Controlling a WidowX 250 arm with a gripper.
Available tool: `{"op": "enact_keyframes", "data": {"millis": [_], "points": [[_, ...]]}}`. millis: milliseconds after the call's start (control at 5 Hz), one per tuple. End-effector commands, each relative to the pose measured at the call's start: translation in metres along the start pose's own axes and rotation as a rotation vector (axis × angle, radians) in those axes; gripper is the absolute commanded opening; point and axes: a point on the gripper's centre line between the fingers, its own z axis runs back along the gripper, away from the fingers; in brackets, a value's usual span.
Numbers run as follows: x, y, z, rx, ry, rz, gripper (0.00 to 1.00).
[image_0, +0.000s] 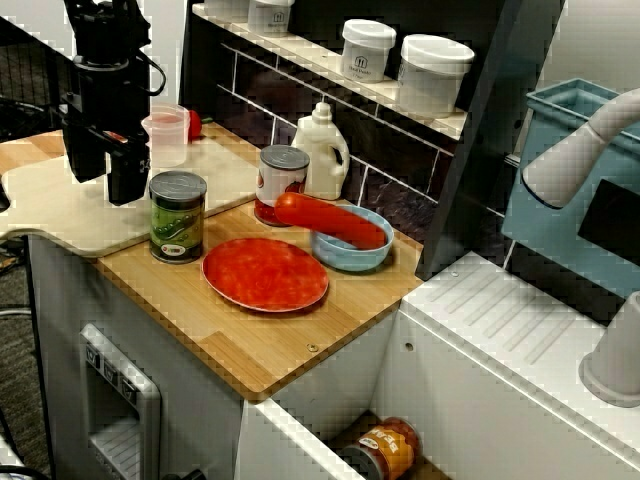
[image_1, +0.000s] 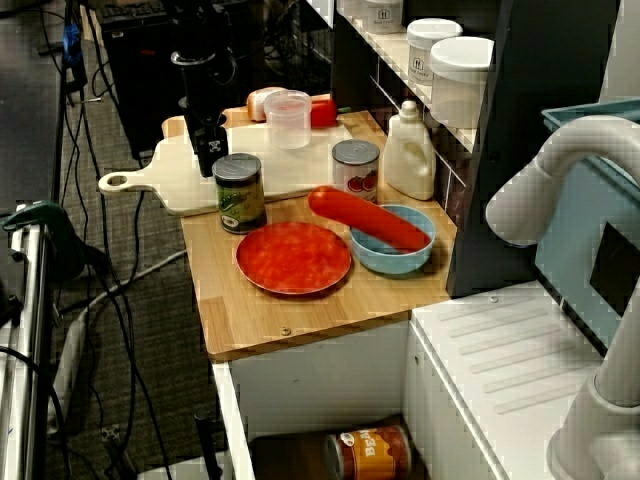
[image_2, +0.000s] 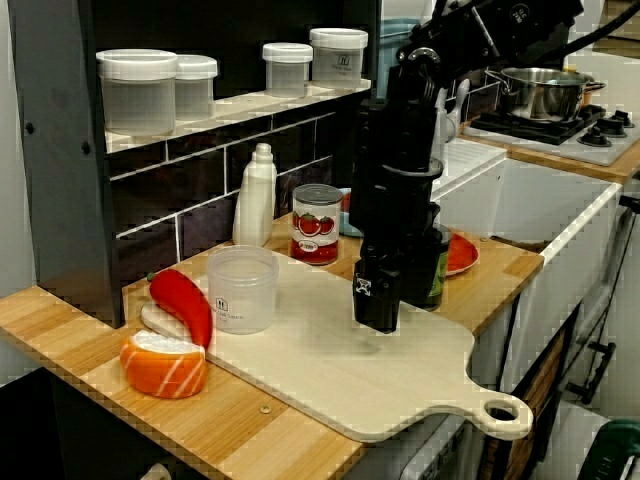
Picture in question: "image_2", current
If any black bar handle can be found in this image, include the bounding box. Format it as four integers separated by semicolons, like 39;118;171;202
563;340;618;405

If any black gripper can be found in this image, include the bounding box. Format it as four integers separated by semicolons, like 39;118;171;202
349;162;444;334

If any white detergent bottle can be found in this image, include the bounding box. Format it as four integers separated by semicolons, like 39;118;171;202
232;142;279;247

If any dark shelf unit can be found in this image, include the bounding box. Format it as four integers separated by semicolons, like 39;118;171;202
8;0;387;330

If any red chili pepper toy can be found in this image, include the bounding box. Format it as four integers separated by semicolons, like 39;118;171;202
145;268;214;352

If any salmon sushi toy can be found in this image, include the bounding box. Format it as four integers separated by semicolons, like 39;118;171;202
118;329;208;400

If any steel cooking pot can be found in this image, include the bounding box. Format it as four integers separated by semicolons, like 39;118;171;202
483;66;608;124

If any light wooden cutting board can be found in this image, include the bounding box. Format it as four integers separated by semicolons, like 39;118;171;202
139;249;534;444

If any green pea can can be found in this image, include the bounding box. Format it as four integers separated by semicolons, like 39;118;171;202
424;224;454;312

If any toy stove top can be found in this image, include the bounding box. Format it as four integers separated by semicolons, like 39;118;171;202
458;104;640;169

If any red plate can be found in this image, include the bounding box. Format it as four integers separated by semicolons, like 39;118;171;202
443;231;481;278

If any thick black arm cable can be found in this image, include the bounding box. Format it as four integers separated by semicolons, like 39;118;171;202
563;1;640;57

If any tomato can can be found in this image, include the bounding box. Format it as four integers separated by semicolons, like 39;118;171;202
291;183;345;266

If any gray toy faucet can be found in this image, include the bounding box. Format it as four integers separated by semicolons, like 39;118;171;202
434;78;473;147

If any white toy sink unit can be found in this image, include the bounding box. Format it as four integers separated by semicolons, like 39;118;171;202
430;137;624;392

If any clear plastic cup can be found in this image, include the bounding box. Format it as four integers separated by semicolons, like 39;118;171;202
206;244;280;335

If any black stove knob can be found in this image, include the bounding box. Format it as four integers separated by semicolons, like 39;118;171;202
601;109;629;137
576;124;614;149

